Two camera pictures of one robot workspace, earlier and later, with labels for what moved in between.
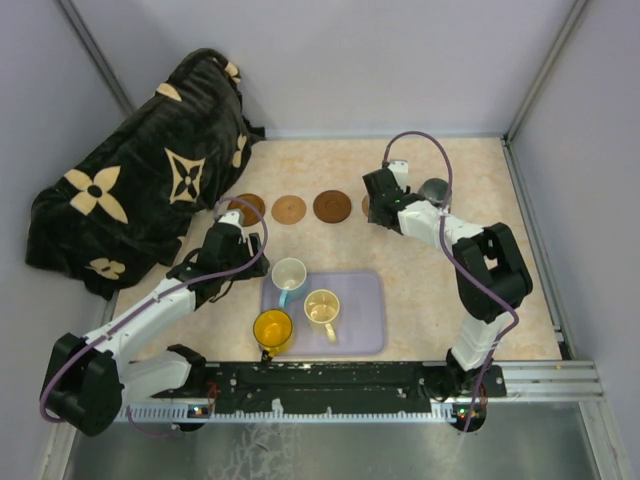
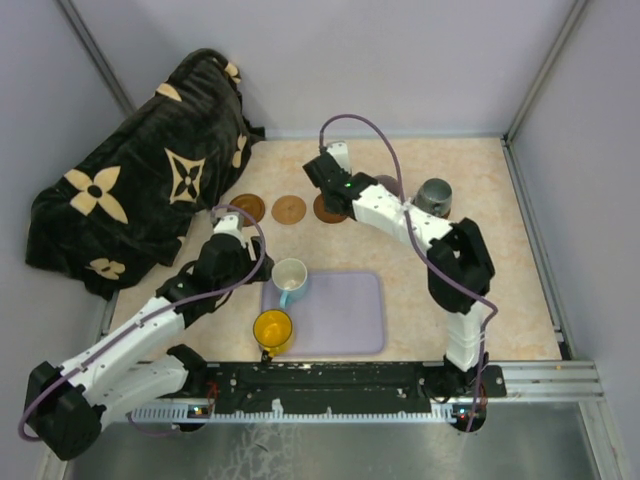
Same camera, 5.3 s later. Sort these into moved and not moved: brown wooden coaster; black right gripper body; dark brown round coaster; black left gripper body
Moved: black right gripper body
Not moved: dark brown round coaster; black left gripper body; brown wooden coaster
